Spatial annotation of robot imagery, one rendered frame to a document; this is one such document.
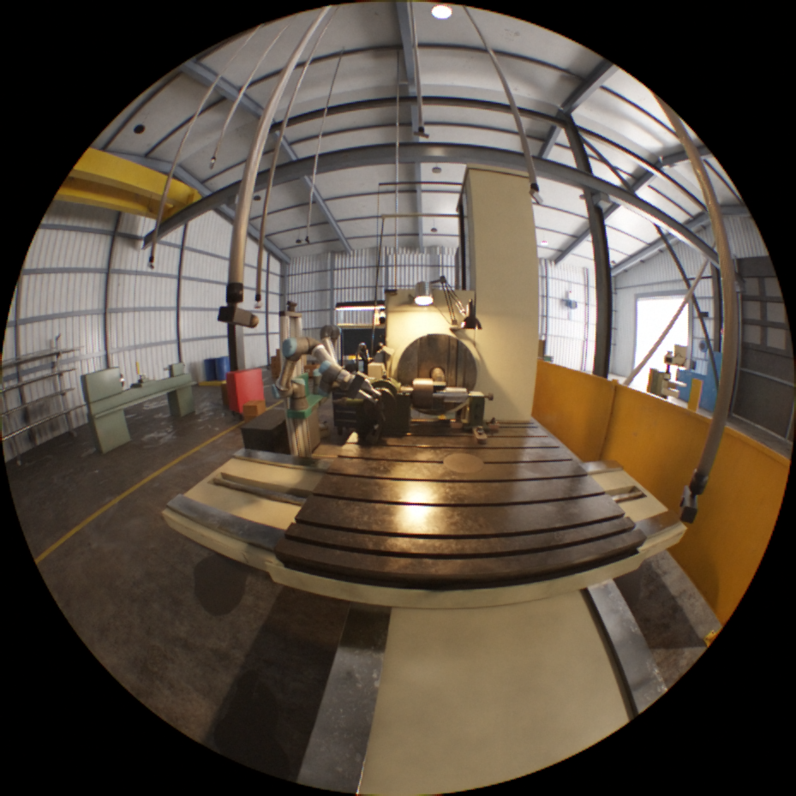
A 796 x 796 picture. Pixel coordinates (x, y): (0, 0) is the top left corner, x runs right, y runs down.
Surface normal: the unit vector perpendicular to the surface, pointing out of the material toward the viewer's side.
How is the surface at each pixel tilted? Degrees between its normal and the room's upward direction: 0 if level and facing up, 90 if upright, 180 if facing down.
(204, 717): 0
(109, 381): 90
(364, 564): 0
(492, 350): 90
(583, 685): 0
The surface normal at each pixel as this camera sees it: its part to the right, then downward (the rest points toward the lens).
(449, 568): 0.00, -0.97
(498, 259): -0.10, 0.25
